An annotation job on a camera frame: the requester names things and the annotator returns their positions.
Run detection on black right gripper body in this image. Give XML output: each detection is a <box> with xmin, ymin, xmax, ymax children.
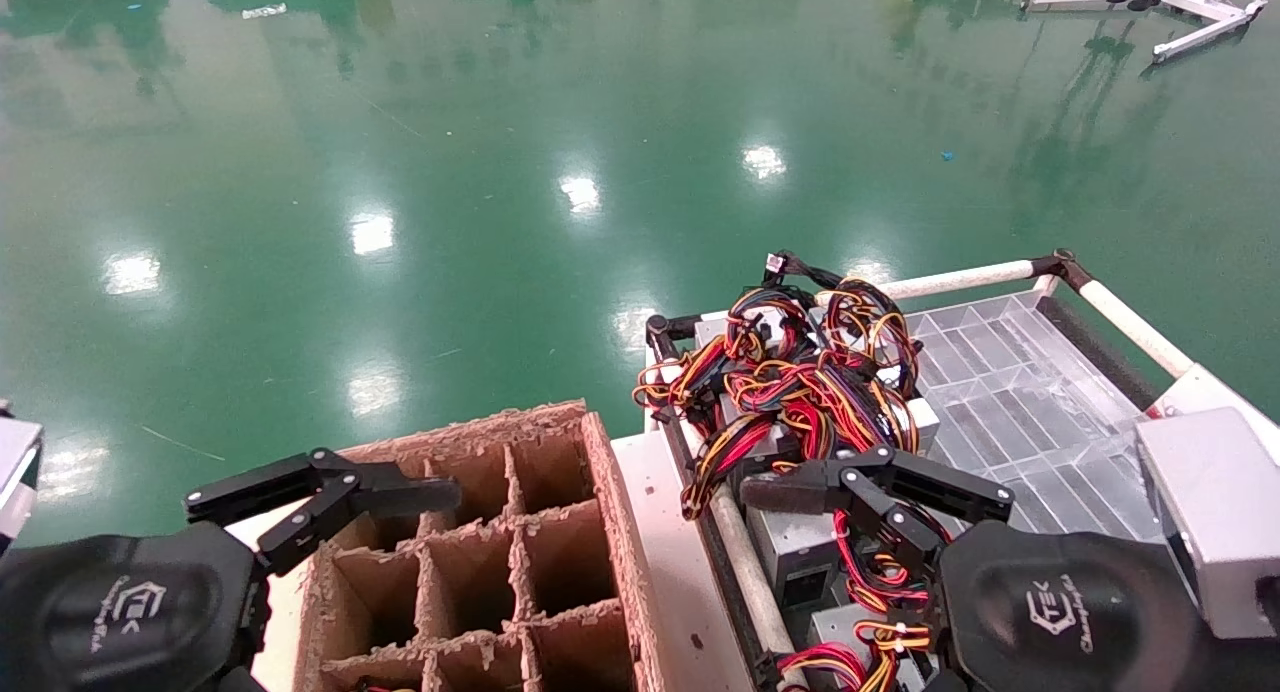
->
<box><xmin>925</xmin><ymin>520</ymin><xmax>1216</xmax><ymax>692</ymax></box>

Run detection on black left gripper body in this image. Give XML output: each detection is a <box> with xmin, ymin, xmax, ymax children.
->
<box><xmin>0</xmin><ymin>520</ymin><xmax>273</xmax><ymax>692</ymax></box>

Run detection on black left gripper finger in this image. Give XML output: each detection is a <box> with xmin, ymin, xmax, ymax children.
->
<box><xmin>258</xmin><ymin>477</ymin><xmax>463</xmax><ymax>576</ymax></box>
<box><xmin>185</xmin><ymin>450</ymin><xmax>463</xmax><ymax>525</ymax></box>

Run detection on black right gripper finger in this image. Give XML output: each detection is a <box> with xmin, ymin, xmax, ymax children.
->
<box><xmin>742</xmin><ymin>447</ymin><xmax>1013</xmax><ymax>523</ymax></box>
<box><xmin>742</xmin><ymin>487</ymin><xmax>949</xmax><ymax>578</ymax></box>

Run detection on clear plastic compartment tray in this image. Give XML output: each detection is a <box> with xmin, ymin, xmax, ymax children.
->
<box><xmin>903</xmin><ymin>290</ymin><xmax>1173</xmax><ymax>545</ymax></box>

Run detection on grey power supply black socket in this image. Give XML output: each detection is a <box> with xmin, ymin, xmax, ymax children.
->
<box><xmin>745</xmin><ymin>502</ymin><xmax>846</xmax><ymax>613</ymax></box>

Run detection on grey power supply box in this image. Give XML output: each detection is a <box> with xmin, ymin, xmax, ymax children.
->
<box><xmin>808</xmin><ymin>604</ymin><xmax>941</xmax><ymax>692</ymax></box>
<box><xmin>695</xmin><ymin>307</ymin><xmax>801</xmax><ymax>358</ymax></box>

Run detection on black rubber strip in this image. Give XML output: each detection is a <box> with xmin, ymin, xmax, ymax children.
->
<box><xmin>1035</xmin><ymin>294</ymin><xmax>1163</xmax><ymax>413</ymax></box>

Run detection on black tube corner joint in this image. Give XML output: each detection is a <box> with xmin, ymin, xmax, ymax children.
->
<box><xmin>645</xmin><ymin>312</ymin><xmax>703</xmax><ymax>365</ymax></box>
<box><xmin>1033</xmin><ymin>248</ymin><xmax>1096</xmax><ymax>295</ymax></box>

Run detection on brown cardboard divider carton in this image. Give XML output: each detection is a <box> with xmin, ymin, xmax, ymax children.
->
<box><xmin>293</xmin><ymin>400</ymin><xmax>669</xmax><ymax>692</ymax></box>

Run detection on white metal stand base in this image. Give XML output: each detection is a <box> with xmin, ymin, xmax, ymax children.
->
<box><xmin>1020</xmin><ymin>0</ymin><xmax>1269</xmax><ymax>65</ymax></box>

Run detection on blue red yellow cable loop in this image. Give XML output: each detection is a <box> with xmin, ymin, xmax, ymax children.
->
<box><xmin>835</xmin><ymin>507</ymin><xmax>946</xmax><ymax>653</ymax></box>

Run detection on red yellow tied cable bundle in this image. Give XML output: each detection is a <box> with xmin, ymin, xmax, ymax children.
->
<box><xmin>775</xmin><ymin>620</ymin><xmax>941</xmax><ymax>692</ymax></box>

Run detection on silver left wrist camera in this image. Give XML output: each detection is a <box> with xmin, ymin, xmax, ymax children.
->
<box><xmin>0</xmin><ymin>402</ymin><xmax>46</xmax><ymax>555</ymax></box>

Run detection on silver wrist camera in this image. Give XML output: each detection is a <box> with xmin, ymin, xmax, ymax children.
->
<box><xmin>1135</xmin><ymin>407</ymin><xmax>1280</xmax><ymax>641</ymax></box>
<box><xmin>0</xmin><ymin>402</ymin><xmax>46</xmax><ymax>555</ymax></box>

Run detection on tangled multicolour cable bundle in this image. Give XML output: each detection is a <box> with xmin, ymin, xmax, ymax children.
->
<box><xmin>725</xmin><ymin>284</ymin><xmax>906</xmax><ymax>473</ymax></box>

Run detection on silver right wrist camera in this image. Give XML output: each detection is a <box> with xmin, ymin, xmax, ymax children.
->
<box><xmin>1135</xmin><ymin>407</ymin><xmax>1280</xmax><ymax>641</ymax></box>

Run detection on braided red yellow cable bundle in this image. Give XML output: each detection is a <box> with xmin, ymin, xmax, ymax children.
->
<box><xmin>682</xmin><ymin>412</ymin><xmax>801</xmax><ymax>521</ymax></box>

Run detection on orange black cable loop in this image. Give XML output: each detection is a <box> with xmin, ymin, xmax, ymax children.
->
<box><xmin>822</xmin><ymin>277</ymin><xmax>923</xmax><ymax>401</ymax></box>

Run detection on black cable white connector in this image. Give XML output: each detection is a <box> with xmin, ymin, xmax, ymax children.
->
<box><xmin>763</xmin><ymin>250</ymin><xmax>851</xmax><ymax>295</ymax></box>

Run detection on red yellow black cable bundle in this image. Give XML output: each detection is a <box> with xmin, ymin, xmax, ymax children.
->
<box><xmin>633</xmin><ymin>334</ymin><xmax>736</xmax><ymax>425</ymax></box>

